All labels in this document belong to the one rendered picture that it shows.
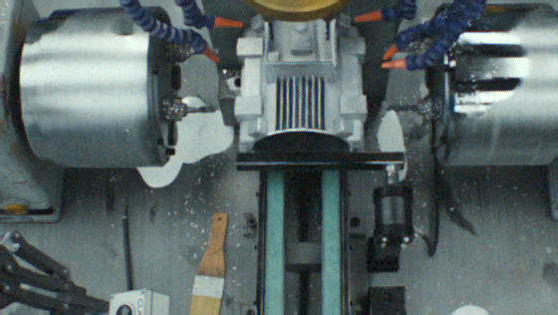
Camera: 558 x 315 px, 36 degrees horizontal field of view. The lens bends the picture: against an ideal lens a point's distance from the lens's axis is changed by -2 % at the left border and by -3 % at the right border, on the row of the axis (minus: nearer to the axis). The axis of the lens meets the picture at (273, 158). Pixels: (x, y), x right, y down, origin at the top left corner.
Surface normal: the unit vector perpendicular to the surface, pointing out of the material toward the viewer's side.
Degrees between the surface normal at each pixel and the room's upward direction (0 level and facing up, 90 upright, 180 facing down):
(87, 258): 0
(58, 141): 66
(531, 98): 35
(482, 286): 0
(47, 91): 28
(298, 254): 0
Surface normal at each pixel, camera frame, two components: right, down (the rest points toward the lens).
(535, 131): -0.04, 0.58
